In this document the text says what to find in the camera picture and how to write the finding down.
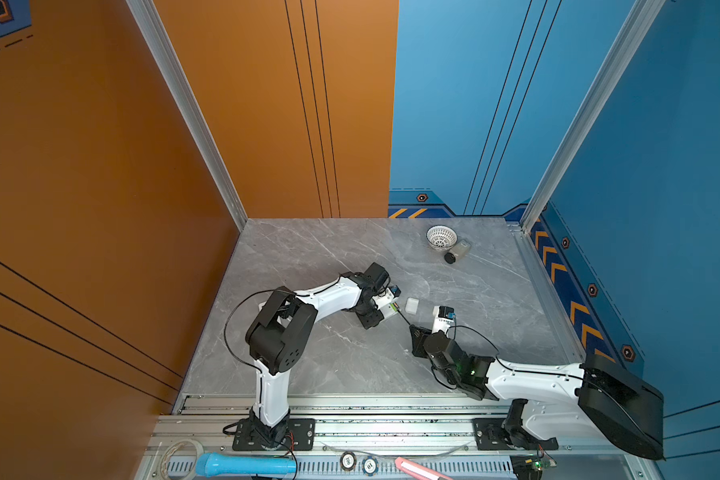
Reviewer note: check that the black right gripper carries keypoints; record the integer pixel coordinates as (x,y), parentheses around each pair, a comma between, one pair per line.
(421,341)

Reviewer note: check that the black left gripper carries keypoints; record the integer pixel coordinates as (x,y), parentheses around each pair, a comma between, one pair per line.
(374,321)

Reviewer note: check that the black handled screwdriver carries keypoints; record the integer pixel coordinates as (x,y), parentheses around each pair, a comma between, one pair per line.
(400,313)

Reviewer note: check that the white battery cover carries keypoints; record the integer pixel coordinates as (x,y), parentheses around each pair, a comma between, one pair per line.
(411,305)

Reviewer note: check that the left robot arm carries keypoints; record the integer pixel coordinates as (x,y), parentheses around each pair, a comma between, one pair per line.
(278,336)

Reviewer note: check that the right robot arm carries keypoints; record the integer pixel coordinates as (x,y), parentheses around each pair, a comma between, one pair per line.
(593,399)

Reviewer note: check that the glass jar with black lid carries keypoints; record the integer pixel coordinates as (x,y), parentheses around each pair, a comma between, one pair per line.
(457,252)

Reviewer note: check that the patterned white ceramic bowl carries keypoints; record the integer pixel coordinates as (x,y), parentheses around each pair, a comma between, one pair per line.
(441,237)

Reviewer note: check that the small green circuit board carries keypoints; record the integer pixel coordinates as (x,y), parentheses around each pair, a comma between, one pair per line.
(531,468)

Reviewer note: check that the clear tape roll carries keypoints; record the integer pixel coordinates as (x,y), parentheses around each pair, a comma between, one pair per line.
(179,460)

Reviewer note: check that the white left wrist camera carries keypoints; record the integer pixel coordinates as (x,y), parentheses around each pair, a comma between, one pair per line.
(386,302)

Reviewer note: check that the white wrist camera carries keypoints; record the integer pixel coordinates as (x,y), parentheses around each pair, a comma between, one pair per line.
(386,302)
(444,319)

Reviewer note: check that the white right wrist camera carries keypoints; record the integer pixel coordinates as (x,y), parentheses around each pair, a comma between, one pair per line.
(444,319)

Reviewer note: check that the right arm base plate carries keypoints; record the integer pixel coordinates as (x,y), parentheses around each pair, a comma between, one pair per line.
(490,435)

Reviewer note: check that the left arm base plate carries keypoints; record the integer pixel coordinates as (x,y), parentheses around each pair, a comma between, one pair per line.
(251,435)

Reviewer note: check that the blue plastic handle tool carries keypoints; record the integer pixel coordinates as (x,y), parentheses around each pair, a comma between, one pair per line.
(216,464)

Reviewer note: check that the aluminium corner post left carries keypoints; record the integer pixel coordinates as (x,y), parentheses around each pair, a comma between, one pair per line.
(153,31)

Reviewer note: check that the aluminium corner post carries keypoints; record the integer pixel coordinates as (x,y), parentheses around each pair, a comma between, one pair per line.
(628,40)
(153,31)

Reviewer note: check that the aluminium corner post right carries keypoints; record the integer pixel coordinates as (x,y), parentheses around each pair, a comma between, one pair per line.
(628,40)

